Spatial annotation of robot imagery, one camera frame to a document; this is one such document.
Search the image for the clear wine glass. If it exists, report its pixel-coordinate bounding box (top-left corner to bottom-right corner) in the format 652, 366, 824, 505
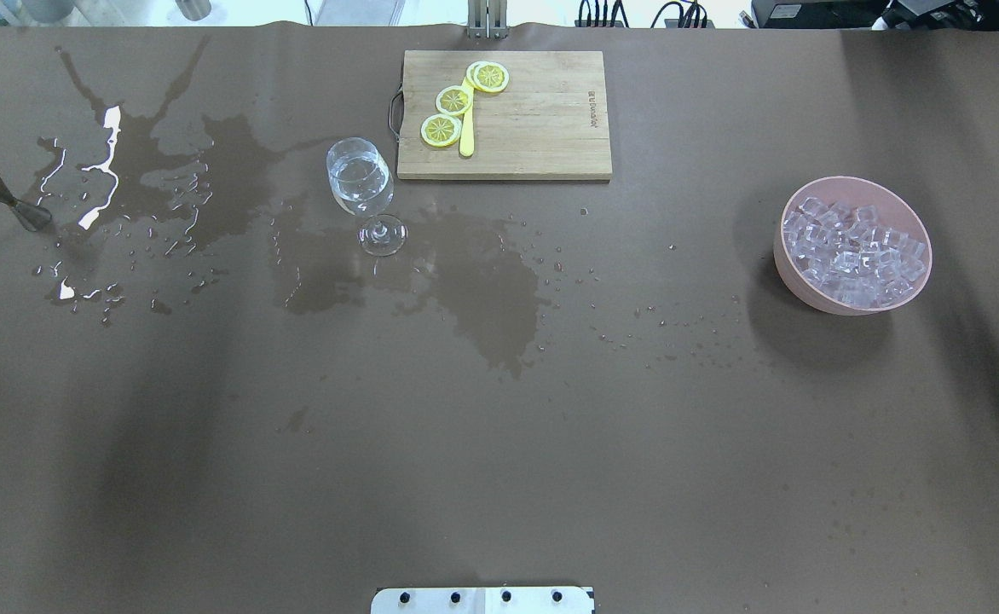
326, 136, 407, 257

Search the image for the pile of ice cubes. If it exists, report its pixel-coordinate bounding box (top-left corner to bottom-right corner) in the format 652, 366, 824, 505
781, 197, 928, 311

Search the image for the yellow plastic knife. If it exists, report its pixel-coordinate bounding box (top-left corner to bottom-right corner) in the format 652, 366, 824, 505
458, 77, 476, 159

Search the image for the bamboo cutting board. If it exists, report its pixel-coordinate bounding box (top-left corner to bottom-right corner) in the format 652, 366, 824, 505
396, 50, 613, 180

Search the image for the middle lemon slice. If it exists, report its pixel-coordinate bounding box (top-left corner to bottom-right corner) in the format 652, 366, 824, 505
435, 84, 475, 118

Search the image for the far lemon slice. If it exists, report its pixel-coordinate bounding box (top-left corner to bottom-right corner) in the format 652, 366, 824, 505
465, 60, 511, 94

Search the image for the pink bowl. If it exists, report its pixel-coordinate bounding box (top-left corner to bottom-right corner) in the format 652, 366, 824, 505
775, 176, 933, 316

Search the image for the black monitor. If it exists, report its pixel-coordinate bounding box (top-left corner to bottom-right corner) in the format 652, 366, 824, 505
750, 1, 999, 32

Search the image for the lemon slice near handle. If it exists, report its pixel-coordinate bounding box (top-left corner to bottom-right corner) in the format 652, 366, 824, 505
420, 113, 462, 148

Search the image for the aluminium frame post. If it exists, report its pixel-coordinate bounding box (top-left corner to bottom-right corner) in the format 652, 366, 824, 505
465, 0, 510, 40

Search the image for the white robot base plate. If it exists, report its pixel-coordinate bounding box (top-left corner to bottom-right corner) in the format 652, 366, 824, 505
370, 586, 598, 613

